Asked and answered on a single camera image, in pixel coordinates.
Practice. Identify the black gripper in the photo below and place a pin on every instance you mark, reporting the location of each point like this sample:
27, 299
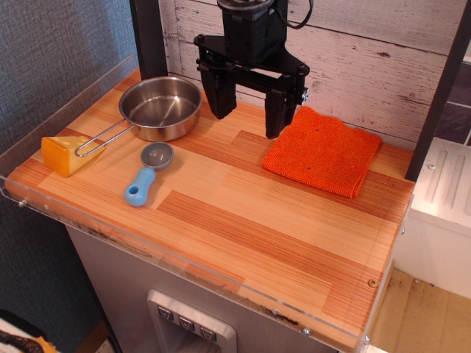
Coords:
252, 53

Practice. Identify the silver steel pan with handle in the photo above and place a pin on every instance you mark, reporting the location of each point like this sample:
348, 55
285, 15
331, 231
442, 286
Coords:
158, 110

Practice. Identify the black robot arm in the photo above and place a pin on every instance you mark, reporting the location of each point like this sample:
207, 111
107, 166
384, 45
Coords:
250, 4

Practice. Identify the orange knitted cloth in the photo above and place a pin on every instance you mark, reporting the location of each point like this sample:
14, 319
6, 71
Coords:
322, 152

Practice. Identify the blue grey toy scoop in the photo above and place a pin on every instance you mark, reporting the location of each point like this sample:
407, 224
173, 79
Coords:
155, 157

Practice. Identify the yellow toy cheese wedge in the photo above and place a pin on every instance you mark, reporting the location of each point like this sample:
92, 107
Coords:
59, 154

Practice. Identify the clear acrylic table guard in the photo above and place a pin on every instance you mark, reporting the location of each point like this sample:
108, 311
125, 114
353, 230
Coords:
290, 268

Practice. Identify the white cabinet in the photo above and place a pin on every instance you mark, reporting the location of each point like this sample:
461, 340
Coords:
434, 243

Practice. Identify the silver toy fridge dispenser panel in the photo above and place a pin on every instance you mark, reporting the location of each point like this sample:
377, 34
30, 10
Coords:
187, 323

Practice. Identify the black yellow striped object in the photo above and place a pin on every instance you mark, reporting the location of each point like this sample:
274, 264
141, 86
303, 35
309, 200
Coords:
14, 341

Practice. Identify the dark left frame post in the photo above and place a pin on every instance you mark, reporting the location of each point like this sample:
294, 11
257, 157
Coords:
149, 39

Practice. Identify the dark frame post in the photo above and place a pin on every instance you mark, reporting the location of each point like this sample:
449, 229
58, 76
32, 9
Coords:
447, 79
149, 39

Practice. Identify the dark right frame post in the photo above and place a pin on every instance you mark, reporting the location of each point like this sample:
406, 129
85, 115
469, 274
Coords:
447, 79

